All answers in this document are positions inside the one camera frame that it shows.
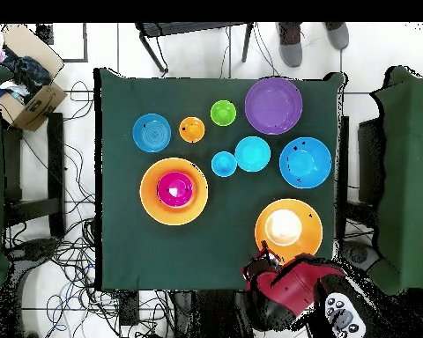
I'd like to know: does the large orange bowl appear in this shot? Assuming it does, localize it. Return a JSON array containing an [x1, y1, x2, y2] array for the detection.
[[139, 157, 210, 227], [254, 198, 324, 265]]

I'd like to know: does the small magenta bowl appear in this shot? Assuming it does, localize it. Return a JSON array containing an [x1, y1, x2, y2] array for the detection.
[[156, 171, 195, 209]]

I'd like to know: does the blue cup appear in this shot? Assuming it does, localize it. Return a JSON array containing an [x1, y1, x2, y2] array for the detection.
[[211, 151, 238, 178]]

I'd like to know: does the large blue bowl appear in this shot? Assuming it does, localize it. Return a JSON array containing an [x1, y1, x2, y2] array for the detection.
[[278, 136, 333, 190]]

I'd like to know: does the small cyan bowl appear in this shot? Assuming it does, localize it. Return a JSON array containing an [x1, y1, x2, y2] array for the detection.
[[234, 136, 271, 173]]

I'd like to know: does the black equipment case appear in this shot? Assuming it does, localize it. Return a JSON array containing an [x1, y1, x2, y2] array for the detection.
[[357, 117, 387, 207]]

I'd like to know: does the orange cup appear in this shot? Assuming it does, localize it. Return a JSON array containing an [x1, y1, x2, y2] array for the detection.
[[178, 116, 206, 144]]

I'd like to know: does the green cup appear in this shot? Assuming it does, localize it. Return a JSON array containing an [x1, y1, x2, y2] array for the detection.
[[210, 99, 238, 127]]

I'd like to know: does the large purple bowl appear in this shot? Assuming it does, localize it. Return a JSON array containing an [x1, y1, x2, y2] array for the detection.
[[244, 77, 304, 136]]

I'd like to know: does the blue ribbed-bottom bowl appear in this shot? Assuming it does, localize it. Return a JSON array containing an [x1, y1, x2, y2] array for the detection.
[[131, 113, 173, 153]]

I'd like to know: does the person's right foot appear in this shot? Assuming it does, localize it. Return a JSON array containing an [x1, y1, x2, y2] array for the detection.
[[275, 22, 304, 69]]

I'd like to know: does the person's foot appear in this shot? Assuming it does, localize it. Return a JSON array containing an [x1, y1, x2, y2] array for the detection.
[[323, 22, 350, 51], [275, 22, 304, 69]]

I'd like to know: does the dark green tablecloth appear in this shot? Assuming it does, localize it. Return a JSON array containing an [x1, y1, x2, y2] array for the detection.
[[93, 67, 348, 293]]

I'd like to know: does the person's left foot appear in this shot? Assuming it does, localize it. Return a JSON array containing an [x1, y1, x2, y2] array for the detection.
[[323, 22, 350, 51]]

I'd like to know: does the cardboard box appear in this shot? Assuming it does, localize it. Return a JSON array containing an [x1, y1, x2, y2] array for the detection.
[[0, 23, 69, 132]]

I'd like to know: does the dark blue cloth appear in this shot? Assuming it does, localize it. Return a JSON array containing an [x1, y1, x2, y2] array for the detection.
[[1, 48, 52, 96]]

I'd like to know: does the black pedestal foot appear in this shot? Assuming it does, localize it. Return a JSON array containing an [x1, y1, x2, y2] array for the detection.
[[4, 237, 61, 263], [339, 239, 382, 273]]

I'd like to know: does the tangle of black cables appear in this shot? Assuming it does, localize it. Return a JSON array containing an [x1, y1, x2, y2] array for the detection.
[[6, 79, 170, 338]]

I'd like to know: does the black bench frame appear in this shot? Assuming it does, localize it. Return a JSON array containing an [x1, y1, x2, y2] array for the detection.
[[1, 112, 67, 239]]

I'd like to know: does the black metal chair frame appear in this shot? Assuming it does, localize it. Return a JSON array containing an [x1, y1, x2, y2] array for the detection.
[[134, 21, 254, 74]]

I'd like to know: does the black square floor frame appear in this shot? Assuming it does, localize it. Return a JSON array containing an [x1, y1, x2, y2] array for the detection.
[[35, 22, 89, 63]]

